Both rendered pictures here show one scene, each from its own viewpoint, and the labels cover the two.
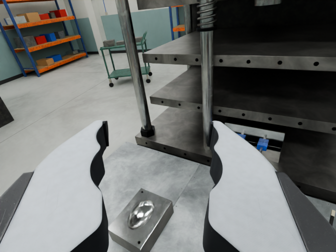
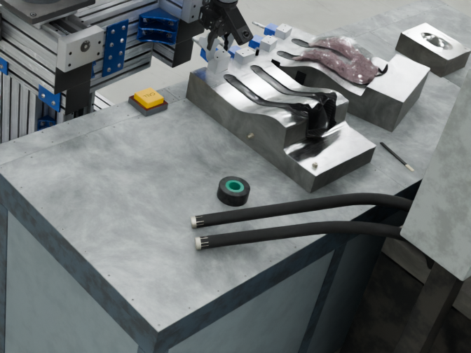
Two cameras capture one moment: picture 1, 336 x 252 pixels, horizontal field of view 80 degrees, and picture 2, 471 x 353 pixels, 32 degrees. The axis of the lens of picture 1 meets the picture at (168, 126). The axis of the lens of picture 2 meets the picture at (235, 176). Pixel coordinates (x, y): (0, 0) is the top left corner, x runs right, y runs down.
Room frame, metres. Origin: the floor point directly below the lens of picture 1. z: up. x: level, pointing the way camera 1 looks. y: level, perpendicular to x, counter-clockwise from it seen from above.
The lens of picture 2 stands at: (0.04, -2.51, 2.14)
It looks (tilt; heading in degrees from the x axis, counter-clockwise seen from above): 38 degrees down; 93
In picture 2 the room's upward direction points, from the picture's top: 13 degrees clockwise
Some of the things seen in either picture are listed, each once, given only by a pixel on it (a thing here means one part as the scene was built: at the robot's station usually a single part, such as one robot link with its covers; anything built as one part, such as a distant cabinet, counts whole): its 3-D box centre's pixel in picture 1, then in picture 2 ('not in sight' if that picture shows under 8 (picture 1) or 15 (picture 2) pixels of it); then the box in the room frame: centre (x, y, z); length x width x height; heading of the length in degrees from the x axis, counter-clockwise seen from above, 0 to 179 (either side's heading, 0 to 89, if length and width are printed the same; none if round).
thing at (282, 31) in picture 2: not in sight; (269, 29); (-0.09, -0.06, 0.86); 0.13 x 0.05 x 0.05; 162
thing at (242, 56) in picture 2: not in sight; (233, 52); (-0.17, -0.32, 0.89); 0.13 x 0.05 x 0.05; 145
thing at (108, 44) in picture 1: (128, 59); not in sight; (4.64, 0.68, 0.50); 0.98 x 0.55 x 1.01; 85
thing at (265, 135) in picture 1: (260, 118); not in sight; (0.99, -0.54, 0.87); 0.50 x 0.27 x 0.17; 145
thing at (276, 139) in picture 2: not in sight; (281, 110); (0.02, -0.53, 0.87); 0.50 x 0.26 x 0.14; 145
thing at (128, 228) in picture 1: (142, 220); (432, 49); (0.46, 0.14, 0.84); 0.20 x 0.15 x 0.07; 145
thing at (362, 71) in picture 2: not in sight; (340, 56); (0.15, -0.19, 0.90); 0.26 x 0.18 x 0.08; 162
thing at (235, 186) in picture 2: not in sight; (233, 191); (-0.04, -0.88, 0.82); 0.08 x 0.08 x 0.04
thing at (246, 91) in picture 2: not in sight; (284, 92); (0.01, -0.51, 0.92); 0.35 x 0.16 x 0.09; 145
